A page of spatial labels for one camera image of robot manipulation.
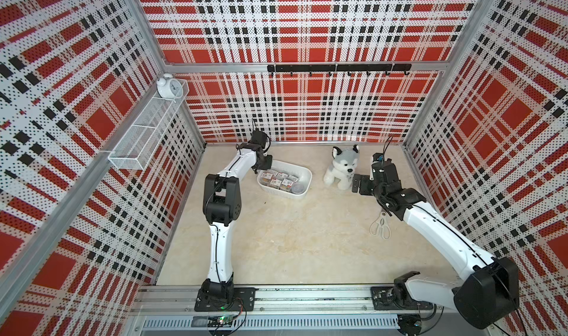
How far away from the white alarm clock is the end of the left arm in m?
0.33

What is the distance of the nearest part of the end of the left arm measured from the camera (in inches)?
30.9

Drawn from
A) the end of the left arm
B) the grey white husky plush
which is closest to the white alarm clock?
the end of the left arm

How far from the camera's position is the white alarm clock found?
80 cm
